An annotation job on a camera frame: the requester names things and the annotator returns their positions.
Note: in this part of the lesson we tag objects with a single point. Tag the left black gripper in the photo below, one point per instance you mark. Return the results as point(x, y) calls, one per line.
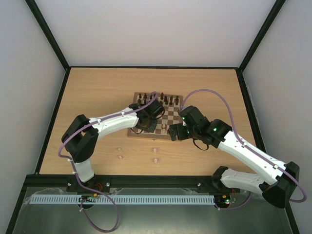
point(152, 128)

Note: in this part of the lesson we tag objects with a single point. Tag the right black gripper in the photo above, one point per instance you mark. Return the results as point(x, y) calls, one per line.
point(174, 131)

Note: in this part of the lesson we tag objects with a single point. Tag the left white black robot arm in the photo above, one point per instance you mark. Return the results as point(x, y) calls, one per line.
point(82, 135)

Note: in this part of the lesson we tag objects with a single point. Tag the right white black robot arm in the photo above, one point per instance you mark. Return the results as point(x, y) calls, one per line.
point(274, 179)

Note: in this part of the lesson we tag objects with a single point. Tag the dark chess pieces row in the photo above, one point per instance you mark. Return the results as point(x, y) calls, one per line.
point(169, 100)

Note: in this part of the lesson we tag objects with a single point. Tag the wooden folding chessboard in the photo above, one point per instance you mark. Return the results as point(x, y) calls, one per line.
point(169, 116)

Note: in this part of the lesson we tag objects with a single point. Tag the light blue slotted cable duct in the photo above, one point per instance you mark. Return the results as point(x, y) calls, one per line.
point(125, 199)

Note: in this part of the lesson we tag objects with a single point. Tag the black aluminium front rail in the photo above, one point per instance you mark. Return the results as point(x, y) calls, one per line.
point(105, 183)

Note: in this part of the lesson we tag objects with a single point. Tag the right black frame post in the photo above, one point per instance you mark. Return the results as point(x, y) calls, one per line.
point(277, 6)

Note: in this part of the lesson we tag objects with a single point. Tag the black frame post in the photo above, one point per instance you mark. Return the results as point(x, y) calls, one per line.
point(277, 6)
point(35, 10)

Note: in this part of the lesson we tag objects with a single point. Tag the left black frame post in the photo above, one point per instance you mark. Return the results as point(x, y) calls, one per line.
point(35, 10)

